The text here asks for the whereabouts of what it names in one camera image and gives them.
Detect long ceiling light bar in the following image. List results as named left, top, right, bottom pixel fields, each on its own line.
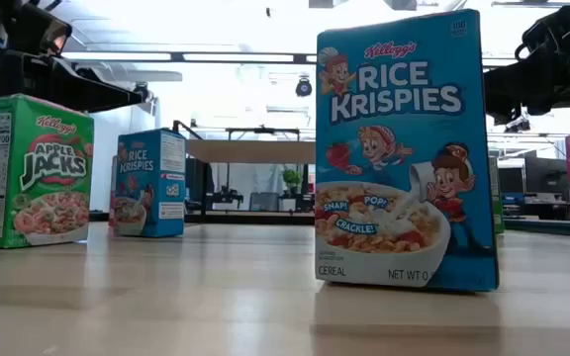
left=61, top=48, right=519, bottom=69

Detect black computer monitor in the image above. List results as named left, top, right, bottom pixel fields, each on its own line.
left=524, top=151, right=570, bottom=202
left=497, top=165, right=526, bottom=197

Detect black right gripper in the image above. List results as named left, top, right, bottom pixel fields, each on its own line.
left=482, top=19, right=570, bottom=126

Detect green Apple Jacks cereal box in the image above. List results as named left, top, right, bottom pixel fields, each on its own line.
left=0, top=93, right=95, bottom=249
left=488, top=155, right=506, bottom=234

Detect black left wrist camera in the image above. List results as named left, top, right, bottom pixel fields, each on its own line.
left=10, top=2, right=74, bottom=56

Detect black robot workstation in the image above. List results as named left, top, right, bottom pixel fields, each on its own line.
left=205, top=126, right=316, bottom=214

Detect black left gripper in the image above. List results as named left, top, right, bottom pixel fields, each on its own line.
left=0, top=48, right=144, bottom=115

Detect potted green plant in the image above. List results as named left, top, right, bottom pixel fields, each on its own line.
left=281, top=167, right=304, bottom=199

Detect blue Rice Krispies cereal box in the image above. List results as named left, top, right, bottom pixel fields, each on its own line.
left=314, top=8, right=501, bottom=293
left=113, top=128, right=187, bottom=238

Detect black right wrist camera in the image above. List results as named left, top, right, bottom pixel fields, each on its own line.
left=515, top=3, right=570, bottom=63

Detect black metal rig frame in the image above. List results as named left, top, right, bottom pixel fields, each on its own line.
left=89, top=210, right=570, bottom=236

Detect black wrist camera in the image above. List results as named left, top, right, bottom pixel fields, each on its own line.
left=515, top=3, right=570, bottom=63
left=10, top=2, right=74, bottom=56

